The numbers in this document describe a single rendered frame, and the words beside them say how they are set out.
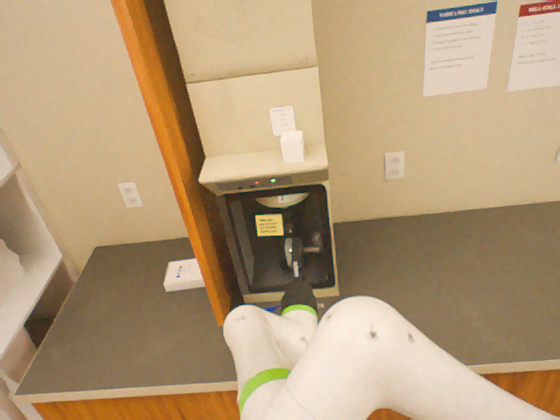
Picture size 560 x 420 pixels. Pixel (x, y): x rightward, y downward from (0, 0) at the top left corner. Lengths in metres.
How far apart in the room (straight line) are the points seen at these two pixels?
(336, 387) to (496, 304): 1.03
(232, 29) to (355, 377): 0.79
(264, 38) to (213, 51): 0.12
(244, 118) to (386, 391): 0.77
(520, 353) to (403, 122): 0.82
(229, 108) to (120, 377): 0.87
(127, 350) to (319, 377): 1.06
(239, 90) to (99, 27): 0.65
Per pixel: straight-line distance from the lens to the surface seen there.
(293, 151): 1.10
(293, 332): 1.02
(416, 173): 1.79
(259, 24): 1.08
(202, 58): 1.12
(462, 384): 0.67
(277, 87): 1.12
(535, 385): 1.59
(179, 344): 1.52
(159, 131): 1.11
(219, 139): 1.19
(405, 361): 0.59
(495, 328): 1.49
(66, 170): 1.93
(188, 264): 1.72
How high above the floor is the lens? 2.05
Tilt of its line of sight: 35 degrees down
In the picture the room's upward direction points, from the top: 10 degrees counter-clockwise
